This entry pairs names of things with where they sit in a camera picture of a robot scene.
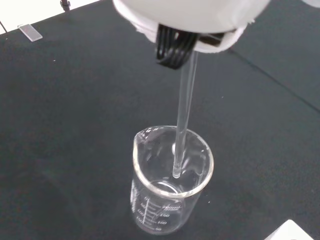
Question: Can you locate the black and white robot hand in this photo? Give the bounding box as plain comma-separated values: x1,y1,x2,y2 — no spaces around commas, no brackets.
111,0,271,72

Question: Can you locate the clear glass beaker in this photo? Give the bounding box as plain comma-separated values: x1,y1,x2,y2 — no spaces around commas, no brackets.
129,125,215,236

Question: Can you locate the white test tube rack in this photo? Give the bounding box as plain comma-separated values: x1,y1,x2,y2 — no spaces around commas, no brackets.
264,219,316,240

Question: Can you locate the clear cloth clip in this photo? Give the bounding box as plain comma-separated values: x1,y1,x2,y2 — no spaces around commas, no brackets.
17,23,44,43

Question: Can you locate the black bench cloth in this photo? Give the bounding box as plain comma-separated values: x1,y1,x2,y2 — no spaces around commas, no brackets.
0,0,320,240

